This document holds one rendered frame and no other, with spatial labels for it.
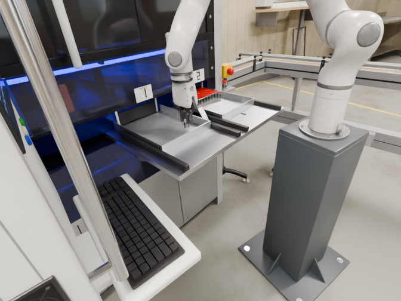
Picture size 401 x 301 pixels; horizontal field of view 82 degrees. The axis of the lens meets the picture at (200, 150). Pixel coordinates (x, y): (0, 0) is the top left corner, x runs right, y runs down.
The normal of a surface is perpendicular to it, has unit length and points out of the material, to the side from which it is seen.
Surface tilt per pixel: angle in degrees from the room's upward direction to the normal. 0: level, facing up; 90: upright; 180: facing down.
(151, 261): 0
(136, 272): 0
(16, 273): 90
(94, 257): 0
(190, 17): 50
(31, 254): 90
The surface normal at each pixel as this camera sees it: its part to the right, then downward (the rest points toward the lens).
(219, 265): -0.05, -0.85
